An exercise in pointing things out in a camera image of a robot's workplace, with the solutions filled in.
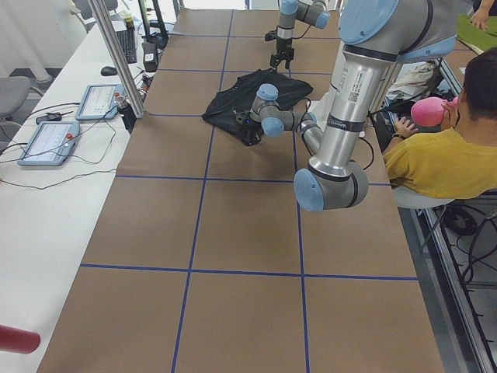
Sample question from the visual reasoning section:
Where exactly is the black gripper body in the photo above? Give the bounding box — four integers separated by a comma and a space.
275, 38, 294, 62
233, 110, 262, 146

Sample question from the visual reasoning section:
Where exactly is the black graphic t-shirt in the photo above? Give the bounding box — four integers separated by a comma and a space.
202, 68, 313, 136

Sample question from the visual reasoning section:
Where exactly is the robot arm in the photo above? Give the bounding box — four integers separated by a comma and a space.
236, 1, 458, 211
265, 0, 331, 70

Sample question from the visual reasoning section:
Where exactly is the black bottle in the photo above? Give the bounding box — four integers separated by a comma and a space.
114, 92, 136, 134

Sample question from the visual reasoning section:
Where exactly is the pink plush toy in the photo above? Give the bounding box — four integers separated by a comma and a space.
411, 96, 458, 127

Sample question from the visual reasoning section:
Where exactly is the black keyboard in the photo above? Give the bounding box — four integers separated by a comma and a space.
116, 30, 137, 64

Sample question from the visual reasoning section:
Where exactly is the upper teach pendant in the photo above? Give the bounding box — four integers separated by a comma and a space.
75, 84, 124, 122

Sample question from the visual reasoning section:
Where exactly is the teach pendant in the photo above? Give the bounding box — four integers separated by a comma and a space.
17, 121, 81, 166
75, 84, 124, 122

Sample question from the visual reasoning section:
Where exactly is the black computer mouse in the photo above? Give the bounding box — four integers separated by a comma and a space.
100, 66, 117, 77

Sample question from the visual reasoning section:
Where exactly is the lower teach pendant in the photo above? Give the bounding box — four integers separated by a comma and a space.
17, 121, 81, 166

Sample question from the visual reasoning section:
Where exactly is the person in yellow shirt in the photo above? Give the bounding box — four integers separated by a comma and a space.
383, 48, 496, 199

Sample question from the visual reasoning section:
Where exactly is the red bottle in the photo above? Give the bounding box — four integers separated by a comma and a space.
0, 325, 40, 354

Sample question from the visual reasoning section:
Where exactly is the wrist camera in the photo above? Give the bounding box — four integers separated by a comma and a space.
264, 32, 276, 42

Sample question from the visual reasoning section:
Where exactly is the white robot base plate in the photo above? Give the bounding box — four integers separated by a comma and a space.
310, 100, 364, 136

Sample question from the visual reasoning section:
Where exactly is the aluminium frame post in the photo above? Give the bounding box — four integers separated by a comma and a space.
88, 0, 145, 118

